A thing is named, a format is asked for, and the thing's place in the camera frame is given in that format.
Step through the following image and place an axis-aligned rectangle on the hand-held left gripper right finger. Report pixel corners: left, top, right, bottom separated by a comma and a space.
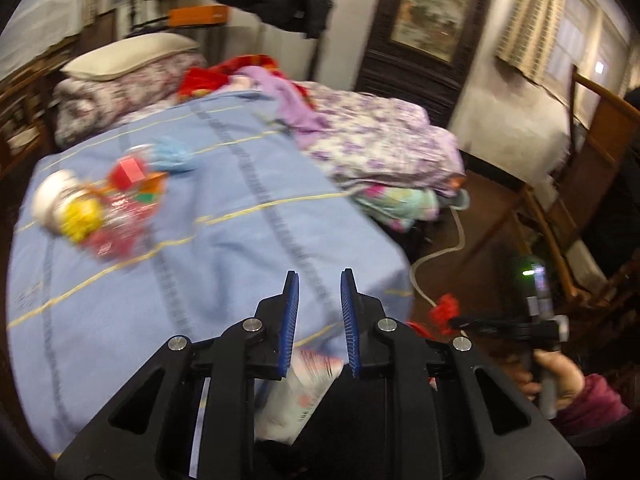
340, 268, 586, 480

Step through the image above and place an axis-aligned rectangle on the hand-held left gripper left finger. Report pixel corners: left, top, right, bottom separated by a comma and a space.
52, 270, 301, 480

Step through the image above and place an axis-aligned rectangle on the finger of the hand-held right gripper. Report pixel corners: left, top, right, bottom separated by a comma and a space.
452, 314, 532, 327
452, 325, 532, 340

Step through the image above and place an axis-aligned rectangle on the red plastic waste basket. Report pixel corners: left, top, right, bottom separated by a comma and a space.
430, 294, 461, 333

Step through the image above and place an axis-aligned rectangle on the white wrapper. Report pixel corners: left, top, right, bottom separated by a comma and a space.
255, 349, 346, 446

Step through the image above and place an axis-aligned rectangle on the red snack bag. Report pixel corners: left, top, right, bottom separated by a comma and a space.
82, 187, 163, 263

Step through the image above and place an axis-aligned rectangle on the blue face mask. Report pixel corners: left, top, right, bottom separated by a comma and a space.
147, 135, 198, 173

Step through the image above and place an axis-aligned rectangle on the small red box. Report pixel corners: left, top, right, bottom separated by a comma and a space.
109, 156, 146, 188

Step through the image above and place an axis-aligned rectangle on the yellow ribbon bow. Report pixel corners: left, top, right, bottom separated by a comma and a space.
59, 195, 106, 243

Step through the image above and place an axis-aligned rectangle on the white paper cup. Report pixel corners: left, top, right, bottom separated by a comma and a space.
31, 169, 81, 226

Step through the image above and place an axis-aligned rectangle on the person's right forearm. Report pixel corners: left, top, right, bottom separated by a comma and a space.
555, 374, 633, 436

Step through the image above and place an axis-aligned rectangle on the person's right hand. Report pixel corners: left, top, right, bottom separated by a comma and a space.
515, 350, 586, 411

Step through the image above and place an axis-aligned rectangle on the blue checkered blanket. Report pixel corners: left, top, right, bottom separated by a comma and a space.
7, 91, 416, 456

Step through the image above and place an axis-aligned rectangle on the green pink patterned blanket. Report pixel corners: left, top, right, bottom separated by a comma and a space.
357, 182, 471, 233

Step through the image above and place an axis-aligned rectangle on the slatted wooden chair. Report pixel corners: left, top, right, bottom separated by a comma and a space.
460, 65, 640, 306

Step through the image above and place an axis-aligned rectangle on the purple floral quilt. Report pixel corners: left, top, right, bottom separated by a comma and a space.
295, 85, 466, 196

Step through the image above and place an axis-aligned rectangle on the purple garment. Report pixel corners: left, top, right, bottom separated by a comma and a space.
227, 66, 328, 133

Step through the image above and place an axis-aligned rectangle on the red blanket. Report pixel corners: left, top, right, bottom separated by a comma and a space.
179, 55, 281, 98

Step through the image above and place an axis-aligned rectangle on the folded brown floral quilt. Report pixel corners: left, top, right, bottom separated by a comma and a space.
52, 52, 208, 150

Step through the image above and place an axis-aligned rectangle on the beige striped curtain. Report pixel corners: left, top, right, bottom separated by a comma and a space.
495, 0, 568, 83

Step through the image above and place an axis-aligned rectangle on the cream pillow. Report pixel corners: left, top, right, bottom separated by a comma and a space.
60, 34, 201, 81

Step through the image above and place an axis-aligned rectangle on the carved wooden painted screen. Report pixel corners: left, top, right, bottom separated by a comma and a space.
357, 0, 493, 128

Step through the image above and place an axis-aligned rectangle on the orange box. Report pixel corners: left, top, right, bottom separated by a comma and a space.
168, 5, 230, 27

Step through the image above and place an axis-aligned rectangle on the white lace cloth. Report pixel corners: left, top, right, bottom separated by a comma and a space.
0, 0, 86, 78

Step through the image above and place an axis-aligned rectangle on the white cable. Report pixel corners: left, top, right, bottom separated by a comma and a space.
410, 205, 468, 308

